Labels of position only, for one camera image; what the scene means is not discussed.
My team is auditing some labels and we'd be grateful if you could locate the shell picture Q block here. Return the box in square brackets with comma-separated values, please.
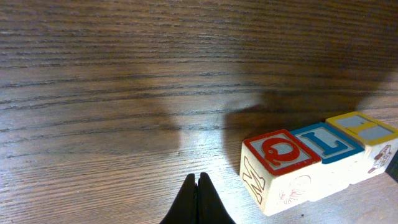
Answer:
[239, 129, 322, 216]

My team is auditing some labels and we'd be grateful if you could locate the letter E L block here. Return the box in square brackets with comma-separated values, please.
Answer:
[291, 123, 364, 202]

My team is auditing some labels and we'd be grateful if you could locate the car picture yellow block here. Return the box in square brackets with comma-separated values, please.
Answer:
[326, 111, 397, 184]

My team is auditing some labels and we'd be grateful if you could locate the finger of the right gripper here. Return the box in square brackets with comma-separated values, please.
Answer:
[386, 152, 398, 182]

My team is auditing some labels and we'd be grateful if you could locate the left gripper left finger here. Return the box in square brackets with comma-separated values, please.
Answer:
[160, 174, 197, 224]

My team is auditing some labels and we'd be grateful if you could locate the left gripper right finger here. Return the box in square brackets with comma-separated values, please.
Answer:
[197, 172, 235, 224]

